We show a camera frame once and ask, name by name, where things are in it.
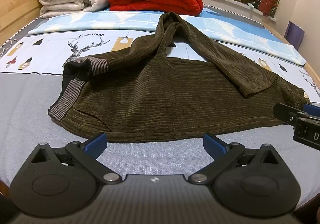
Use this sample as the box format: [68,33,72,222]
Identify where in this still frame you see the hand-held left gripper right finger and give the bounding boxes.
[188,134,279,185]

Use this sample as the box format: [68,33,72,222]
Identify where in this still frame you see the white cable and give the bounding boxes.
[0,39,17,58]

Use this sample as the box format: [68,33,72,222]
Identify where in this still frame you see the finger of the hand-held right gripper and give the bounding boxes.
[302,103,320,116]
[273,103,309,125]

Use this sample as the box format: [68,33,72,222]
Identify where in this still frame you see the brown corduroy pants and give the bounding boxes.
[48,11,312,144]

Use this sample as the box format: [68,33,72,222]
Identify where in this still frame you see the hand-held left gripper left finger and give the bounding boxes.
[30,132,123,185]

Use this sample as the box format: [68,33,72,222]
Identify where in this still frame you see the deer printed bed sheet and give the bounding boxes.
[0,16,320,214]

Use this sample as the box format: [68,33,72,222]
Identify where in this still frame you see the purple bag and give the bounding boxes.
[286,21,305,50]

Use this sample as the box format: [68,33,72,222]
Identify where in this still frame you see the wooden bed frame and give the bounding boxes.
[0,0,46,45]

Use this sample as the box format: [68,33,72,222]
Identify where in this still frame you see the light blue patterned pillow strip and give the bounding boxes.
[27,10,307,66]

